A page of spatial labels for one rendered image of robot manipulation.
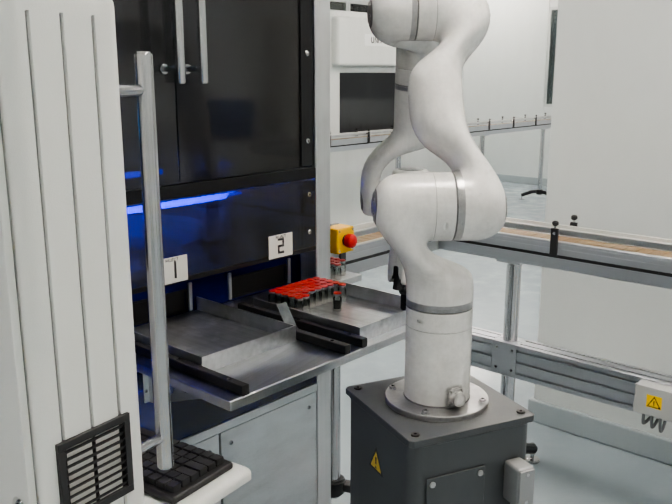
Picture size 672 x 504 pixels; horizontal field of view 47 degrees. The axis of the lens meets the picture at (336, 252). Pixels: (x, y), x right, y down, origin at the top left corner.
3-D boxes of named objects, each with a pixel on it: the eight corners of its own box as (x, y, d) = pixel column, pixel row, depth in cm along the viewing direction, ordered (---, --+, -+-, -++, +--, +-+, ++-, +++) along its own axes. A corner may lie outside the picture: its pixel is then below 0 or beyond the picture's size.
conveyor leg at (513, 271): (486, 464, 280) (496, 257, 263) (498, 455, 287) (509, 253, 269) (508, 473, 274) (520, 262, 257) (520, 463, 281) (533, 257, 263)
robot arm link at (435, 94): (411, 249, 140) (500, 249, 141) (420, 228, 128) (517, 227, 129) (399, 9, 155) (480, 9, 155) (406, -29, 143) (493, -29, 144)
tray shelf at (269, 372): (86, 349, 170) (85, 341, 170) (307, 285, 221) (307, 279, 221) (230, 411, 139) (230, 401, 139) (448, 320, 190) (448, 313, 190)
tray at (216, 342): (105, 335, 173) (104, 320, 173) (198, 309, 192) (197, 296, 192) (202, 374, 151) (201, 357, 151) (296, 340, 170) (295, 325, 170)
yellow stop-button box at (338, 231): (318, 251, 221) (318, 226, 219) (335, 246, 226) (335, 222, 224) (338, 255, 216) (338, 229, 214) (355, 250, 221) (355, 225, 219)
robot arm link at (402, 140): (364, 87, 163) (361, 222, 175) (439, 87, 164) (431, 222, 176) (361, 79, 171) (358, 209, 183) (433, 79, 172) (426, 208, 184)
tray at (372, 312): (253, 311, 191) (253, 298, 190) (325, 290, 210) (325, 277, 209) (359, 343, 169) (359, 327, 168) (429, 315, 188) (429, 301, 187)
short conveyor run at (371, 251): (307, 290, 223) (306, 236, 220) (270, 281, 233) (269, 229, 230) (442, 250, 273) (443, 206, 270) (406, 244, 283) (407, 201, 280)
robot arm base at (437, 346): (509, 410, 140) (514, 312, 136) (418, 430, 132) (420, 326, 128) (451, 374, 157) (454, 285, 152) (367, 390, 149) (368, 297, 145)
